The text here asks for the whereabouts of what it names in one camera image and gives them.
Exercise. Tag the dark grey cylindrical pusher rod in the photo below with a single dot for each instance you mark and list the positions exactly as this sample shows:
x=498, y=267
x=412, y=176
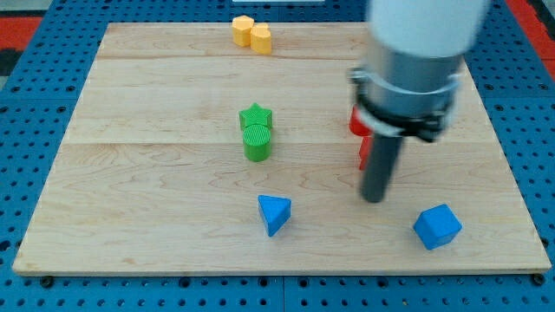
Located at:
x=380, y=165

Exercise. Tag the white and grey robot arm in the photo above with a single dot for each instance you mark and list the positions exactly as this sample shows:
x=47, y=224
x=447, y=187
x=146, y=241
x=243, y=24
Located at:
x=408, y=78

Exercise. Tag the red star block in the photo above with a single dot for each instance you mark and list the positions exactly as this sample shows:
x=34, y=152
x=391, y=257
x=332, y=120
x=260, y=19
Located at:
x=364, y=151

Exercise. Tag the blue triangle block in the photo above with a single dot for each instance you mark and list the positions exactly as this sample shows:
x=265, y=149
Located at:
x=274, y=211

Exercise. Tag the green star block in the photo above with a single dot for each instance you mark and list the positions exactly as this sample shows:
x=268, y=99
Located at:
x=255, y=115

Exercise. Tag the red round block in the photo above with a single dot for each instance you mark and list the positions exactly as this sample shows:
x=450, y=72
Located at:
x=356, y=126

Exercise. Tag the blue cube block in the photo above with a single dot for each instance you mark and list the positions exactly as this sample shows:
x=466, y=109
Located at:
x=437, y=226

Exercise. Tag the green cylinder block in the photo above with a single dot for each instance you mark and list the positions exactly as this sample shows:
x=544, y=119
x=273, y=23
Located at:
x=257, y=142

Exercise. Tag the yellow heart block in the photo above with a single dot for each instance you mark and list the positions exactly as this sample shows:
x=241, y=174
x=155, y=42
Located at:
x=261, y=39

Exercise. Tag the yellow hexagon block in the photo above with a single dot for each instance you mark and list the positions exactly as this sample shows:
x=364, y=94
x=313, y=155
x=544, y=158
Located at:
x=241, y=30

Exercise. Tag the light wooden board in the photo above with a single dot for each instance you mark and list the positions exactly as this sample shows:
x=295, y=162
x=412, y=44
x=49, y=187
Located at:
x=151, y=178

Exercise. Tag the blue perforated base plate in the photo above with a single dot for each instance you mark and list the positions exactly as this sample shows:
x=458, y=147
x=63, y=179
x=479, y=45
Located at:
x=41, y=91

